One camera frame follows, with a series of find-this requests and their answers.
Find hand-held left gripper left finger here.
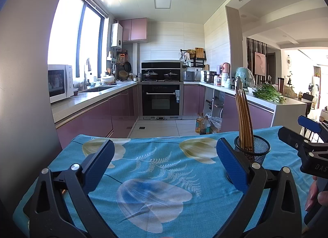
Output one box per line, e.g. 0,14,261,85
23,139,118,238

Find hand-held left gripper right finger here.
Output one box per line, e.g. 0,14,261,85
215,138,302,238

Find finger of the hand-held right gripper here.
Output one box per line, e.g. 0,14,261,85
298,115,328,135
278,126,328,155

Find black mesh holder cup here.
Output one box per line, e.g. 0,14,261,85
225,136,271,185

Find bunch of wooden chopsticks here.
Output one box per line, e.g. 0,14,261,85
235,88,255,153

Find person's right hand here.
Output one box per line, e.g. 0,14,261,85
305,177,328,213

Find peninsula white countertop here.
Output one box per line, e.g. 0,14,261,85
198,81,307,128

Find black dining chair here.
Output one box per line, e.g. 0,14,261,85
302,93,314,112

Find peninsula pink base cabinets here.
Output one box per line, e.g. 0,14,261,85
183,84,274,133

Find clear plastic bag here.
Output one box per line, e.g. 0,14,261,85
209,116,222,133

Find dark cooking oil bottle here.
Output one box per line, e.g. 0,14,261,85
200,116,211,135

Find window-side pink base cabinets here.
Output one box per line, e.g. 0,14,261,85
55,84,140,149

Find yellow cooking oil bottle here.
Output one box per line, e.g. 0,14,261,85
195,114,205,134

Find bunch of leafy greens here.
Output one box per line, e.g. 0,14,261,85
252,83,286,104

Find blue floral tablecloth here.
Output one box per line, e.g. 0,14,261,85
13,125,315,238

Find window-side white countertop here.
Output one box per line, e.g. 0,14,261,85
51,80,139,123

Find kitchen sink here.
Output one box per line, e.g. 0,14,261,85
81,86,116,92

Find light green air fryer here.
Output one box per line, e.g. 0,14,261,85
235,67,255,88

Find white casserole pot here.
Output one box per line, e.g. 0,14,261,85
100,75,116,85

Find black integrated stove oven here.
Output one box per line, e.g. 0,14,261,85
140,60,184,121

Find stainless steel stockpot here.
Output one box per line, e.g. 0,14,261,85
203,70,217,83

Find steel sink faucet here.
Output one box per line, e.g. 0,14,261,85
83,59,92,90

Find white microwave oven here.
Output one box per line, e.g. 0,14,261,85
48,64,73,104

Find grey refrigerator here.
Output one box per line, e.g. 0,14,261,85
0,0,77,218

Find white water heater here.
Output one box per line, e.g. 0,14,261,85
111,23,123,48

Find kitchen window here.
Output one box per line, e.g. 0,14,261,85
47,0,109,80

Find square ceiling light panel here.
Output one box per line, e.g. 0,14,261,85
153,0,173,9

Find pink wall picture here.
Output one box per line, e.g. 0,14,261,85
254,52,267,76

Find black wall rack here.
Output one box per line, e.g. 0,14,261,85
180,49,207,67

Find pink wall cabinet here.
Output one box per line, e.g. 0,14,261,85
119,18,148,42

